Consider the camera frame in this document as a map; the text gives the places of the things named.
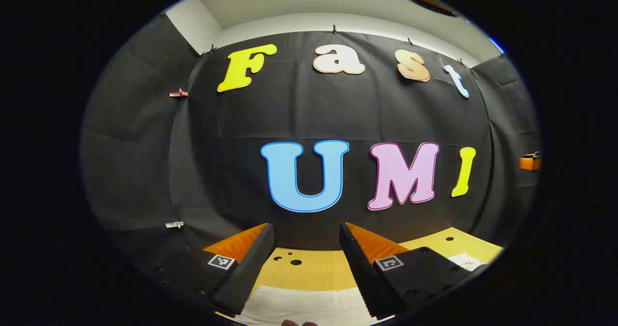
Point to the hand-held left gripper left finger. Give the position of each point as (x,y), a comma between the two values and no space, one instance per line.
(251,268)

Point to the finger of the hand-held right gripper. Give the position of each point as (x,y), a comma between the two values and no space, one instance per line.
(530,162)

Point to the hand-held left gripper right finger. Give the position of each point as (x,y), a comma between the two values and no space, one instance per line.
(362,273)

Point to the white jeans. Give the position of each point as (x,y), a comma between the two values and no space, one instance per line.
(304,306)

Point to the white clip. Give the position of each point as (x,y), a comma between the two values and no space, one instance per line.
(174,224)

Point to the black backdrop cloth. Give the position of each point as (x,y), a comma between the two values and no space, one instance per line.
(299,113)

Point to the red clip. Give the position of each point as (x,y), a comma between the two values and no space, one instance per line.
(179,93)

